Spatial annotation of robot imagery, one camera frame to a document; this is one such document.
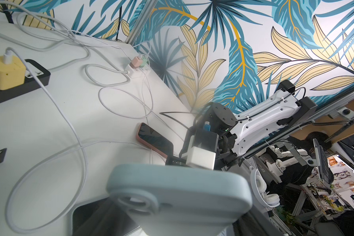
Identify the phone in pink case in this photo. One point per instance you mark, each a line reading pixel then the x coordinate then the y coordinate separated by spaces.
pixel 154 140

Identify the phone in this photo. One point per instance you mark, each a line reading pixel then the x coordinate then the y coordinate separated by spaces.
pixel 179 201
pixel 154 140

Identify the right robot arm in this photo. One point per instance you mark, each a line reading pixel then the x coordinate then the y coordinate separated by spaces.
pixel 252 127

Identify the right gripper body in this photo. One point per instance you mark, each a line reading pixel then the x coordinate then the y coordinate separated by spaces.
pixel 225 158

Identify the person in black shirt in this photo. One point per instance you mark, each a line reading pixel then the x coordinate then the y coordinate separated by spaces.
pixel 308 145

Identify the white power strip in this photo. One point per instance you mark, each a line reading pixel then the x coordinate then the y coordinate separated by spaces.
pixel 139 72

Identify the yellow charger plug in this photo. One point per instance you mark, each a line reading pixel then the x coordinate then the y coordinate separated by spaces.
pixel 13 74

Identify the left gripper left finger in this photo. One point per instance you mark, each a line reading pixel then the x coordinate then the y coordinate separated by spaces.
pixel 101 218

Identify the white headphones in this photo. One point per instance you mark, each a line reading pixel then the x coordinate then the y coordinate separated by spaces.
pixel 259 187

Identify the green charger plug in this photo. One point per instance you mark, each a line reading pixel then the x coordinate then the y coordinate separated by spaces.
pixel 144 60

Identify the computer monitor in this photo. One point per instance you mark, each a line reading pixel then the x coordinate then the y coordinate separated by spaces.
pixel 325 172

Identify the pink charger plug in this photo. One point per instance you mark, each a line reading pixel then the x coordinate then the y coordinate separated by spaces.
pixel 136 62

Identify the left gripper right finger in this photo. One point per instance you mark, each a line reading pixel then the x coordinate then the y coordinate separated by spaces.
pixel 254 223

